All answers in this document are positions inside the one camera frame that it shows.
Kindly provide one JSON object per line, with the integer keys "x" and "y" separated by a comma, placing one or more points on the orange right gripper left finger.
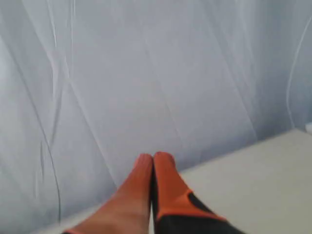
{"x": 128, "y": 210}

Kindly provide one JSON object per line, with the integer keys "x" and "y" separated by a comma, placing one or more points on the grey wrinkled backdrop cloth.
{"x": 88, "y": 85}

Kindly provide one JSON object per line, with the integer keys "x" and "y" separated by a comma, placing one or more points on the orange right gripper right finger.
{"x": 176, "y": 208}

